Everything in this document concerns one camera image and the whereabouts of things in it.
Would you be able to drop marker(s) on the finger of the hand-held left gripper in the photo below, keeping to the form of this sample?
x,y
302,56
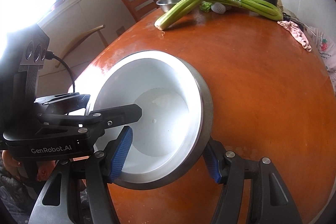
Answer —
x,y
65,103
120,115

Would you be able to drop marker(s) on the brown paper bag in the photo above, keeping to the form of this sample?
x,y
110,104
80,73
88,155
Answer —
x,y
280,2

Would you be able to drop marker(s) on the person's left hand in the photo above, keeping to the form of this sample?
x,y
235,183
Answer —
x,y
10,165

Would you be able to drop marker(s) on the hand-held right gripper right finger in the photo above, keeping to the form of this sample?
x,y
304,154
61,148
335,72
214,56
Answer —
x,y
214,166

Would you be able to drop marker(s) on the steel bowl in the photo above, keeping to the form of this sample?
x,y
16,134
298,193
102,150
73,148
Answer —
x,y
206,103

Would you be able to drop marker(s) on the curved-back wooden chair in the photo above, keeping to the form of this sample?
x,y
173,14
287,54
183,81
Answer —
x,y
84,35

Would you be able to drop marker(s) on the steel basin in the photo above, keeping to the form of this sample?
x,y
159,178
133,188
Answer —
x,y
168,2

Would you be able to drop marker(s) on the wrapped celery bunch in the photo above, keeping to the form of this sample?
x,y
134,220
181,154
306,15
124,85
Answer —
x,y
252,5

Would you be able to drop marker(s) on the pink cloth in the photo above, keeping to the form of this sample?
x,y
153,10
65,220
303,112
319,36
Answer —
x,y
296,35

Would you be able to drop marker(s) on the pink strawberry print garment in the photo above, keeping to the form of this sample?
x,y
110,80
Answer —
x,y
326,50

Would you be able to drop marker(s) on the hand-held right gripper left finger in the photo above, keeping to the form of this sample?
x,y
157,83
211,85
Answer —
x,y
120,153

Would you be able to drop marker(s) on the beige wall socket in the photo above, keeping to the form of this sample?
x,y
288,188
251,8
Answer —
x,y
120,30

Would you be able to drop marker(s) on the long celery bunch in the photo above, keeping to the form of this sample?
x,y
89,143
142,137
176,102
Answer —
x,y
183,6

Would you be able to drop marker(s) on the dark flat object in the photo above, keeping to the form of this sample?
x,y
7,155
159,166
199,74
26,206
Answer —
x,y
291,16

